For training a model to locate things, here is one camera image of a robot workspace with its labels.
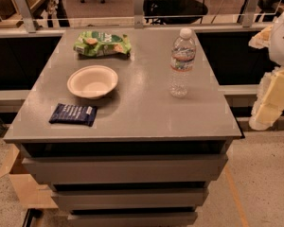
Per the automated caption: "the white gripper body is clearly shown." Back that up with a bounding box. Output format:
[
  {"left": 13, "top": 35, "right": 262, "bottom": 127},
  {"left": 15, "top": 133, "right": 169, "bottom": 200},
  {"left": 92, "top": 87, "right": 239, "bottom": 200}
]
[{"left": 269, "top": 11, "right": 284, "bottom": 66}]

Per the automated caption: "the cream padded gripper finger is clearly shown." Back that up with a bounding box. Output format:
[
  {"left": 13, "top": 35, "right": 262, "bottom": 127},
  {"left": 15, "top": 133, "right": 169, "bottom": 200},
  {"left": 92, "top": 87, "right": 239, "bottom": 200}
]
[
  {"left": 248, "top": 26, "right": 273, "bottom": 49},
  {"left": 249, "top": 66, "right": 284, "bottom": 131}
]

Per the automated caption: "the clear plastic water bottle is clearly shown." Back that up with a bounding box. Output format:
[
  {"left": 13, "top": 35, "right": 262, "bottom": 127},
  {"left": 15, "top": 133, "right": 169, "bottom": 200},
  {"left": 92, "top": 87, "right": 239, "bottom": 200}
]
[{"left": 169, "top": 28, "right": 196, "bottom": 97}]

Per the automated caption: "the white paper bowl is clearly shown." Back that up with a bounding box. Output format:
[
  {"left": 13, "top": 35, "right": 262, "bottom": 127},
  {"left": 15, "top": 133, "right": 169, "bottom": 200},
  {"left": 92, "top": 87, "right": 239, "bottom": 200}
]
[{"left": 67, "top": 65, "right": 118, "bottom": 99}]

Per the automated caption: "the black office chair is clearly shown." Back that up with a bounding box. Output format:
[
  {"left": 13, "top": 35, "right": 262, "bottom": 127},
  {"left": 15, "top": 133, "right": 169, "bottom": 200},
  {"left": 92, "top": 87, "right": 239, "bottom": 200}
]
[{"left": 143, "top": 0, "right": 208, "bottom": 25}]

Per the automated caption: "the green snack bag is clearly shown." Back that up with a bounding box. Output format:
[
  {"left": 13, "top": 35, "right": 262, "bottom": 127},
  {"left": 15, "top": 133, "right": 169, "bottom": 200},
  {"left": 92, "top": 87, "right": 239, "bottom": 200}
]
[{"left": 73, "top": 30, "right": 132, "bottom": 58}]

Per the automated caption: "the grey drawer cabinet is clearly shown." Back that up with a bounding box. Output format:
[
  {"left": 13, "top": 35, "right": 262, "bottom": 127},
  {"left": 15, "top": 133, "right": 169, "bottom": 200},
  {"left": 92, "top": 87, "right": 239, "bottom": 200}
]
[{"left": 5, "top": 28, "right": 240, "bottom": 227}]

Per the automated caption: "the dark blue snack packet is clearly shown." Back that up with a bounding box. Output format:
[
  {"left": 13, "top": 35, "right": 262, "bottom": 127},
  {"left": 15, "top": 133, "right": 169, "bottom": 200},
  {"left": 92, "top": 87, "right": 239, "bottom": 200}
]
[{"left": 49, "top": 103, "right": 98, "bottom": 127}]

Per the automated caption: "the cardboard box on floor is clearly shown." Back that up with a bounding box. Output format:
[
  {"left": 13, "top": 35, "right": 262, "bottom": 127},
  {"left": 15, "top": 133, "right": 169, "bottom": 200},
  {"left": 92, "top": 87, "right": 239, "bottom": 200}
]
[{"left": 0, "top": 145, "right": 57, "bottom": 209}]

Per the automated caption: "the right metal bracket post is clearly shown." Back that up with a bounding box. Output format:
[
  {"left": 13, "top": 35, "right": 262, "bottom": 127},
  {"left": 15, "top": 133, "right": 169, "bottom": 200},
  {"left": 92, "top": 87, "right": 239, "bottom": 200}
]
[{"left": 240, "top": 0, "right": 258, "bottom": 27}]

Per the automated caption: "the metal bracket post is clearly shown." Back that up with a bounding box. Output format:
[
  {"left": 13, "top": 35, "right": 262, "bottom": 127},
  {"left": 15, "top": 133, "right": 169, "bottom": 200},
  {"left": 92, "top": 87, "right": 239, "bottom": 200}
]
[
  {"left": 133, "top": 0, "right": 144, "bottom": 28},
  {"left": 14, "top": 0, "right": 37, "bottom": 33},
  {"left": 240, "top": 0, "right": 258, "bottom": 27}
]

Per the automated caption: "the middle metal bracket post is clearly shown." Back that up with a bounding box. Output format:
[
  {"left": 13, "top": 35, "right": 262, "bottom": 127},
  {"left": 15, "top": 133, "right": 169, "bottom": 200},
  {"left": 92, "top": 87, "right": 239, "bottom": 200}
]
[{"left": 133, "top": 0, "right": 144, "bottom": 28}]

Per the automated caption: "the left metal bracket post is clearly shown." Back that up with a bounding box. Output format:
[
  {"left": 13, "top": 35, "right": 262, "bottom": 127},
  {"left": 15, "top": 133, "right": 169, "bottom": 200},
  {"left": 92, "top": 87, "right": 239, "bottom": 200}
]
[{"left": 14, "top": 0, "right": 37, "bottom": 33}]

